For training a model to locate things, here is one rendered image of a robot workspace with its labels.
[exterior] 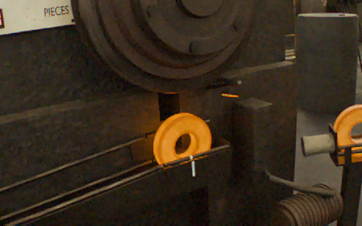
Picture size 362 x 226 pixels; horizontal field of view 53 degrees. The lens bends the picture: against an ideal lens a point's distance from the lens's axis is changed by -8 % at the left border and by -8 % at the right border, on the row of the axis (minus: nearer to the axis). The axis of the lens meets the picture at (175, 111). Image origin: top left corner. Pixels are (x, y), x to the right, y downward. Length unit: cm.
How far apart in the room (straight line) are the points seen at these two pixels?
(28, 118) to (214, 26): 46
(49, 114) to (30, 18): 22
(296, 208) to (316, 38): 257
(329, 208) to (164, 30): 71
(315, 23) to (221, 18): 270
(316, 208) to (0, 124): 86
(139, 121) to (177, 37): 29
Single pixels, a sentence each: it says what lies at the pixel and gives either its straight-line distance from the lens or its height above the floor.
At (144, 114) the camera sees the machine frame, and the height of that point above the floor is 82.
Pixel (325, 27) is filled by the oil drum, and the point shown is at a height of 79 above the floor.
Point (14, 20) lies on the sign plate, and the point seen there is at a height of 109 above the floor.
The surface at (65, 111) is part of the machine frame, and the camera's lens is 92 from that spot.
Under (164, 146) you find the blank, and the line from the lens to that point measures 95.
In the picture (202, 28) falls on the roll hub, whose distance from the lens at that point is 83.
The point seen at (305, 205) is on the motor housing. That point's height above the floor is 52.
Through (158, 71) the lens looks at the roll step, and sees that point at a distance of 85.
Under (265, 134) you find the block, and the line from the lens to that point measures 110.
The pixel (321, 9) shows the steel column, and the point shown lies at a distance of 520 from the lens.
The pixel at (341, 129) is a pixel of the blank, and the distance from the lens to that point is 115.
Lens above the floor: 110
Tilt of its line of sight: 17 degrees down
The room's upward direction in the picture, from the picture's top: 4 degrees counter-clockwise
